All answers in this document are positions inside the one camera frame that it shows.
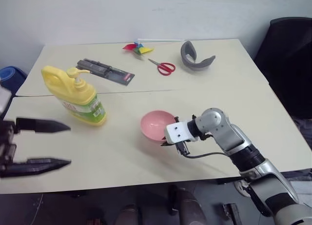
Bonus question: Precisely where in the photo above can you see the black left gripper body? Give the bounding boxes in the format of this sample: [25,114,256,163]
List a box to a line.
[0,119,20,172]

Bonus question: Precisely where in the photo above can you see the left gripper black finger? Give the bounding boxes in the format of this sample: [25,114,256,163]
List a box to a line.
[0,157,72,179]
[15,117,72,135]

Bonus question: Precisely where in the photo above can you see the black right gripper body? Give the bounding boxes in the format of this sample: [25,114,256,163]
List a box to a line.
[175,140,192,157]

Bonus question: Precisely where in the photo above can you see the pink bowl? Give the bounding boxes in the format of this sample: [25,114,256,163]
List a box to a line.
[140,110,177,143]

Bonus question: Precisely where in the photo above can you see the yellow pump dispenser bottle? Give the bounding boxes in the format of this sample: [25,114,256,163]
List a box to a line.
[40,65,108,127]

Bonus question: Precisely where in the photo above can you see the grey curved band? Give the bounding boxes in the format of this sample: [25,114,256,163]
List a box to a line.
[180,40,216,73]

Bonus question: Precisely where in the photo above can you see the large dark rounded shape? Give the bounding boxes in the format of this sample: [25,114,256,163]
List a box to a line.
[168,185,207,225]

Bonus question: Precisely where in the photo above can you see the blue round container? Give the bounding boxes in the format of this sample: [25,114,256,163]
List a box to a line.
[0,65,28,91]

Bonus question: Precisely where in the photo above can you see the white shoe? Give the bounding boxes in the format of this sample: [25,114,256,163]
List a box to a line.
[233,179,253,199]

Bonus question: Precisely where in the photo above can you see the colourful pinwheel with white stick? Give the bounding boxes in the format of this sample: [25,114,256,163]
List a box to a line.
[122,38,185,56]

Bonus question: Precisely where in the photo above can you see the small dark rounded shape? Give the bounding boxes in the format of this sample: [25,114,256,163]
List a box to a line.
[116,204,141,225]

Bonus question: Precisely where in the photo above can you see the dark grey packaged tool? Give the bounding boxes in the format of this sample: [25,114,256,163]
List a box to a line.
[76,58,136,86]

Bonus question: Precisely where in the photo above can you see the black office chair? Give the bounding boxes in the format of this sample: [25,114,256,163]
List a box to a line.
[253,16,312,120]

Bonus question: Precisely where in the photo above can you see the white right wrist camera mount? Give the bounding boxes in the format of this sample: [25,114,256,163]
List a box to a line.
[163,121,198,146]

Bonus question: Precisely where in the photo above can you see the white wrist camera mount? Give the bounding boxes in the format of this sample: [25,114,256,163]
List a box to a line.
[0,87,13,119]
[163,121,198,146]

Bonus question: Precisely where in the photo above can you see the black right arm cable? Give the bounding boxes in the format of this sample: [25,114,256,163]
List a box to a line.
[180,150,235,160]

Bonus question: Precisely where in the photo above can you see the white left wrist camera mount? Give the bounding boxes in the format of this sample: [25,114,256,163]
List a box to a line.
[0,87,13,119]

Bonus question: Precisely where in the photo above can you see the red handled scissors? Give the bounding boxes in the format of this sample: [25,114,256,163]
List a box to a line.
[148,58,176,76]

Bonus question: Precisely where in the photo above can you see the black metal bracket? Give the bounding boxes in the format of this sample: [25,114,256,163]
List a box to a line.
[222,203,243,225]

